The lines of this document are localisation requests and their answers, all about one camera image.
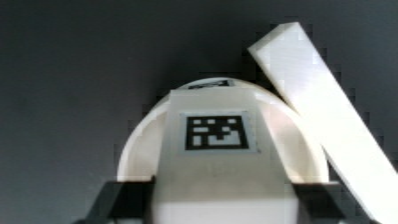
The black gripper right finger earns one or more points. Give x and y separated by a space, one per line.
327 205

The white stool leg with tags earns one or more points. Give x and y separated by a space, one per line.
222 184

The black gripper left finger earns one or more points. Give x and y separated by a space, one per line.
121 206

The white L-shaped border frame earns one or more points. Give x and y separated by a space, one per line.
299 74

